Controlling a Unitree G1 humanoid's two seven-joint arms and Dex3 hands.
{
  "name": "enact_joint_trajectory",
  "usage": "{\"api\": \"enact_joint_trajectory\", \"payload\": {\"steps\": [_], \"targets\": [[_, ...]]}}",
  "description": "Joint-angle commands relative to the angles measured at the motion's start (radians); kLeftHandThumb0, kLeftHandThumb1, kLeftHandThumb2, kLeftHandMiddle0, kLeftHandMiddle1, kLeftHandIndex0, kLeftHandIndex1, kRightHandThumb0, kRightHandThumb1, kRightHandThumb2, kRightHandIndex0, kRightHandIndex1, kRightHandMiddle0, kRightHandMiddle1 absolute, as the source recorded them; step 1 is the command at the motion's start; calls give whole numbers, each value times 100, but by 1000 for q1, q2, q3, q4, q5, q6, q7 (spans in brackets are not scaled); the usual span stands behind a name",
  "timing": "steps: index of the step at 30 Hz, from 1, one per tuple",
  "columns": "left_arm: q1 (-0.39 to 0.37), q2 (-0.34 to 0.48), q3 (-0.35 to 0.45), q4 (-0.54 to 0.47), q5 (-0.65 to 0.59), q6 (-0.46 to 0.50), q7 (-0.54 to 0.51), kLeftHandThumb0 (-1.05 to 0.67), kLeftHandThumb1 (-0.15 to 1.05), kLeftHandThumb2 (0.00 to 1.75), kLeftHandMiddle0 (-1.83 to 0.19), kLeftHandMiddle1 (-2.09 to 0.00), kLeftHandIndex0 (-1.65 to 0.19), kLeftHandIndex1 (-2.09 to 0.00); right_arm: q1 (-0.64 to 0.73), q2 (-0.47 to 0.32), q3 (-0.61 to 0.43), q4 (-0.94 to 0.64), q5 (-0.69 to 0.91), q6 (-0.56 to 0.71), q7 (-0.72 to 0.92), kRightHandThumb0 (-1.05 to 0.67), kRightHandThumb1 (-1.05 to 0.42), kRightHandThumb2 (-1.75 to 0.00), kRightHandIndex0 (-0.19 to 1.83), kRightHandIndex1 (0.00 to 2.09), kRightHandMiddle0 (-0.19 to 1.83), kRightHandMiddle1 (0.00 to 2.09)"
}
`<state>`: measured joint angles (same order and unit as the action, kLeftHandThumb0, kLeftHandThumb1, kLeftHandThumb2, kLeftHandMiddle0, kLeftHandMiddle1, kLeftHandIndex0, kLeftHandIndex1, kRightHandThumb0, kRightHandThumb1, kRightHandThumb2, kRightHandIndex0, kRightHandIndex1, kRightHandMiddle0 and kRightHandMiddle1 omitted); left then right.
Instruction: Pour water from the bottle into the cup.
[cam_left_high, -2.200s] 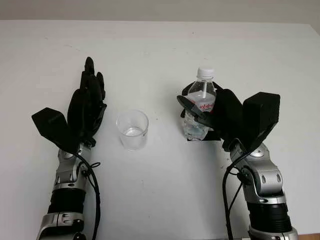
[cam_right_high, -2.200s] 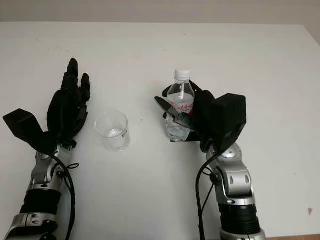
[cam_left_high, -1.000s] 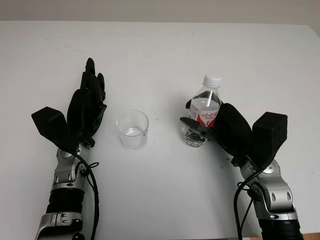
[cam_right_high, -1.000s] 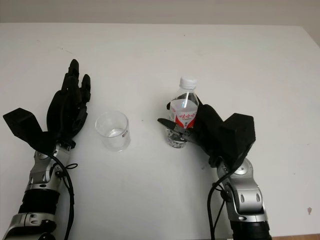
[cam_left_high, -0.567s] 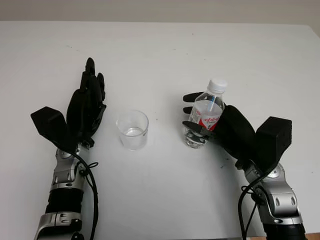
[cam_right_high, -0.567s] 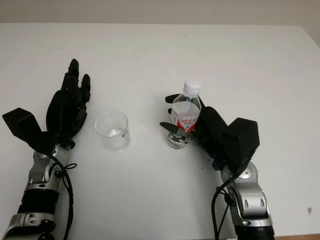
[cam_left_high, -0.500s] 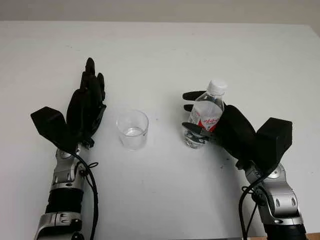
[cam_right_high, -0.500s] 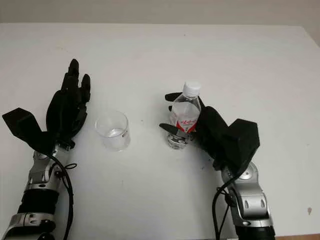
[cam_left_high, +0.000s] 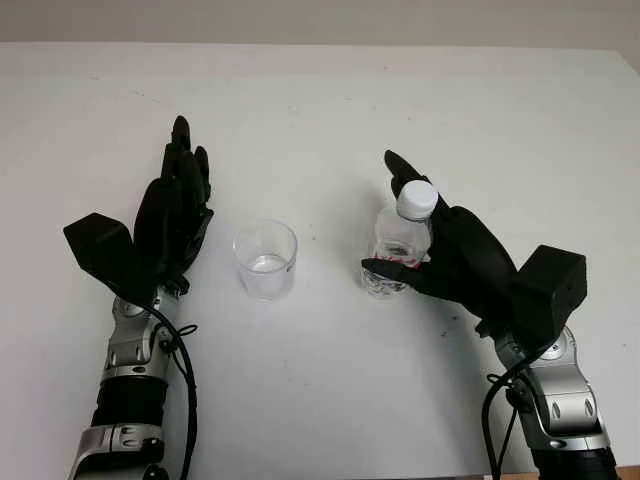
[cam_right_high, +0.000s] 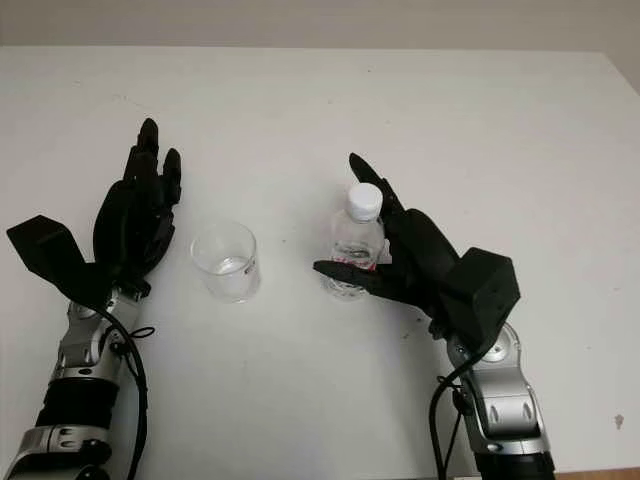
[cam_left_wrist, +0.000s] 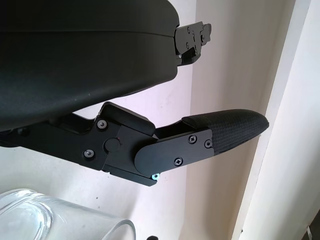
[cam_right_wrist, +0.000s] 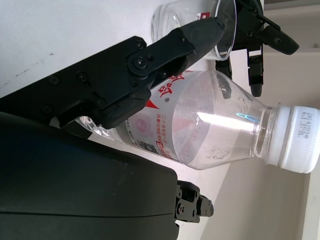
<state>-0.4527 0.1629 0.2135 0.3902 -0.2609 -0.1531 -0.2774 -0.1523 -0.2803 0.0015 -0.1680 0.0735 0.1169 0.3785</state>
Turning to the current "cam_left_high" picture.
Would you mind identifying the clear glass cup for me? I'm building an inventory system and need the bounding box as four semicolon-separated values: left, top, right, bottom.
232;218;299;302

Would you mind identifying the clear water bottle white cap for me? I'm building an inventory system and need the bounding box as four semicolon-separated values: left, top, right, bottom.
360;180;440;299

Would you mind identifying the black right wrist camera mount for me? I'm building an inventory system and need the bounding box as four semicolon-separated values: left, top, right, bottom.
507;244;588;349

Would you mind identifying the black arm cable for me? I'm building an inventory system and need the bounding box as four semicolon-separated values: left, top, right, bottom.
153;304;199;480
481;349;534;480

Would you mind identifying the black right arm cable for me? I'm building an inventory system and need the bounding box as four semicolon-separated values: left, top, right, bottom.
481;349;534;480

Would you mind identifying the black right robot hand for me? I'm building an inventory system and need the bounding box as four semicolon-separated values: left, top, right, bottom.
360;148;521;321

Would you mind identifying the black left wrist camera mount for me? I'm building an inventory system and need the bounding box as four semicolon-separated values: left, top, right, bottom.
63;212;154;307

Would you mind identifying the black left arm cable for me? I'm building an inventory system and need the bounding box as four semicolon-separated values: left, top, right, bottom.
153;304;199;480

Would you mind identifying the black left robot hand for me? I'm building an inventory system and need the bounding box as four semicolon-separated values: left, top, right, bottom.
132;115;215;297

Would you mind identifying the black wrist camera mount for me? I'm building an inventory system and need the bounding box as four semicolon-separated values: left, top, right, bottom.
63;212;154;307
507;244;588;349

